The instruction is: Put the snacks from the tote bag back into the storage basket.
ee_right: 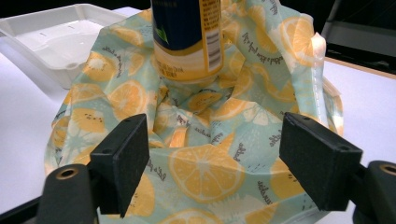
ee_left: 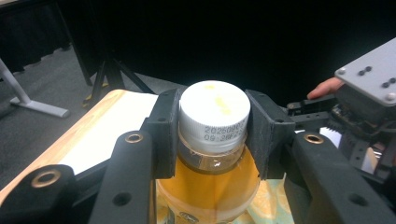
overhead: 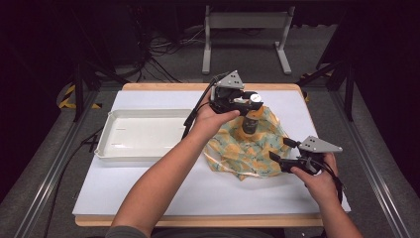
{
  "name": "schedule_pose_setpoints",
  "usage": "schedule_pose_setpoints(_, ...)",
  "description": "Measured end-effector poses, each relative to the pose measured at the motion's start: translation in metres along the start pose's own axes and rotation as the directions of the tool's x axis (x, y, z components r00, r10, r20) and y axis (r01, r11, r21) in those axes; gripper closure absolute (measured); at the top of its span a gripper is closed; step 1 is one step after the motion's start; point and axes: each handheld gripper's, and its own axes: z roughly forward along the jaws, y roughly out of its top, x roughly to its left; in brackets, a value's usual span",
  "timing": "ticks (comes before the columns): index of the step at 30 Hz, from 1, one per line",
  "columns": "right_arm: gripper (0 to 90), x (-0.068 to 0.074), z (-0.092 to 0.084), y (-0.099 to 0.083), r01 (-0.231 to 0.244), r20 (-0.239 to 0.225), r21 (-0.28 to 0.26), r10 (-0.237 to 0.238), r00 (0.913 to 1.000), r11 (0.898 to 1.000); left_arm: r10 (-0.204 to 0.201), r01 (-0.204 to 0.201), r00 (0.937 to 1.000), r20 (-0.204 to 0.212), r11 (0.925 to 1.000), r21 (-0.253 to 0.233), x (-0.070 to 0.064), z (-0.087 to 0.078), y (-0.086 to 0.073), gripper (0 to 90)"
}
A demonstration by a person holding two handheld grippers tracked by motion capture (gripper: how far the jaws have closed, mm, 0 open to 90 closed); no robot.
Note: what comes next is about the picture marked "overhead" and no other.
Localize hand-held gripper cable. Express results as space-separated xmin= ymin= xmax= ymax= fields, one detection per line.
xmin=325 ymin=161 xmax=347 ymax=204
xmin=182 ymin=72 xmax=233 ymax=140

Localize bundle of black floor cables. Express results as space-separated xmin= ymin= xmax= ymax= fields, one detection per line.
xmin=130 ymin=19 xmax=207 ymax=83

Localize yellow black striped tape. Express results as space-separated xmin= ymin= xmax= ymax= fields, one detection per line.
xmin=58 ymin=83 xmax=102 ymax=110

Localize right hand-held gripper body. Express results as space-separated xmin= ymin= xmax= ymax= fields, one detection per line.
xmin=282 ymin=135 xmax=344 ymax=177

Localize black cable beside table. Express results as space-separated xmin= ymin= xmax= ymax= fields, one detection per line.
xmin=43 ymin=127 xmax=104 ymax=238

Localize left hand-held gripper cable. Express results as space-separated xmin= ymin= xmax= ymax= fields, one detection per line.
xmin=182 ymin=72 xmax=233 ymax=140

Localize wooden table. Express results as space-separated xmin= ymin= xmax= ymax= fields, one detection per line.
xmin=74 ymin=82 xmax=325 ymax=228

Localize person's right hand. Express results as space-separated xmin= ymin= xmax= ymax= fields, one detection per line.
xmin=290 ymin=152 xmax=341 ymax=206

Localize black metal stand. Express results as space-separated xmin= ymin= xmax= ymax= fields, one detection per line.
xmin=69 ymin=6 xmax=131 ymax=123
xmin=296 ymin=59 xmax=357 ymax=122

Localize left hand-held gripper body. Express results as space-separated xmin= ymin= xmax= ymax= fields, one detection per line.
xmin=209 ymin=69 xmax=257 ymax=117

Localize grey metal stand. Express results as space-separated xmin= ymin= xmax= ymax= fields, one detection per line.
xmin=201 ymin=4 xmax=296 ymax=75

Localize person's left hand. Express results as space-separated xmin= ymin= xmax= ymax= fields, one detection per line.
xmin=192 ymin=90 xmax=242 ymax=137

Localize right hand-held gripper cable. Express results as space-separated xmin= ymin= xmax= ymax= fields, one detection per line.
xmin=325 ymin=161 xmax=347 ymax=204

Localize orange-print green cloth bag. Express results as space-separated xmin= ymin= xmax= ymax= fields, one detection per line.
xmin=202 ymin=105 xmax=293 ymax=181

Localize aluminium rail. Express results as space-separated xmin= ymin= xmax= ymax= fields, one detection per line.
xmin=330 ymin=89 xmax=412 ymax=238
xmin=14 ymin=89 xmax=100 ymax=238

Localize dark bottle with white cap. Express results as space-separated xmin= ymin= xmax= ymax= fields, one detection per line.
xmin=242 ymin=93 xmax=265 ymax=135

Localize white table mat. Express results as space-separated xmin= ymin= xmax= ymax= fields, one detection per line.
xmin=72 ymin=89 xmax=352 ymax=217

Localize white plastic tray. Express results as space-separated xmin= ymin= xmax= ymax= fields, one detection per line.
xmin=93 ymin=108 xmax=194 ymax=163

